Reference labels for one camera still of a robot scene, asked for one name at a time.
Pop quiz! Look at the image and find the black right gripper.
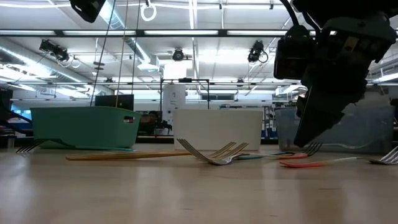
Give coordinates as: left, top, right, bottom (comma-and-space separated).
293, 12, 398, 148

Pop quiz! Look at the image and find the silver fork orange handle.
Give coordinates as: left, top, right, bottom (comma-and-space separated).
279, 145, 398, 169
176, 138, 310, 166
323, 141, 376, 150

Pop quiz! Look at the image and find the white plastic bin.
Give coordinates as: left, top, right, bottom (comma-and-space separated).
172, 108, 264, 152

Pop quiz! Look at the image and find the blue white storage shelving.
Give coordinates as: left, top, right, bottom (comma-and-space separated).
260, 106, 279, 140

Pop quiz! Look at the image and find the grey translucent plastic bin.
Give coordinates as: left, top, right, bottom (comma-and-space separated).
275, 106, 395, 156

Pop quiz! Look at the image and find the black ceiling-mounted spotlight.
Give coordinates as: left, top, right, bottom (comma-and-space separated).
172, 47, 185, 62
248, 39, 269, 64
39, 39, 71, 62

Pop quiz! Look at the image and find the person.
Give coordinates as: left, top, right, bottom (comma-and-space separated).
141, 110, 162, 133

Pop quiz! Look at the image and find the black monitor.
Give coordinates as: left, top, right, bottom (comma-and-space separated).
95, 94, 135, 112

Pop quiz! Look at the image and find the teal plastic bin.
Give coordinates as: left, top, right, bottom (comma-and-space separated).
30, 105, 143, 149

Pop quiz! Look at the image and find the black equipment box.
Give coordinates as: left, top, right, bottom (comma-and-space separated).
0, 88, 14, 122

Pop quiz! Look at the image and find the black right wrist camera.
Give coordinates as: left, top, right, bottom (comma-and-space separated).
273, 26, 315, 81

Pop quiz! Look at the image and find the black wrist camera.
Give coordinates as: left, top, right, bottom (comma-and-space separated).
69, 0, 107, 24
273, 26, 315, 81

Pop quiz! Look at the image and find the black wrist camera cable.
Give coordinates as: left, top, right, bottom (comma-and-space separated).
278, 0, 301, 29

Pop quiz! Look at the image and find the silver ceiling duct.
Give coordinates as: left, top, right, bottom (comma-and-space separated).
88, 0, 153, 66

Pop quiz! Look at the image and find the black hanging cable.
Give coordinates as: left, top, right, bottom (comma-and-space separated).
90, 0, 117, 107
131, 0, 141, 96

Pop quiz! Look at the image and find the white hanging ring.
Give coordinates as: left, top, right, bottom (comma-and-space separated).
139, 2, 158, 23

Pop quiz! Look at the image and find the yellow hanging cable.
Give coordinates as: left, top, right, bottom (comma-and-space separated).
115, 0, 130, 108

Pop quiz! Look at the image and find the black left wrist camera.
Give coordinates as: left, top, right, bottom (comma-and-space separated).
69, 0, 107, 24

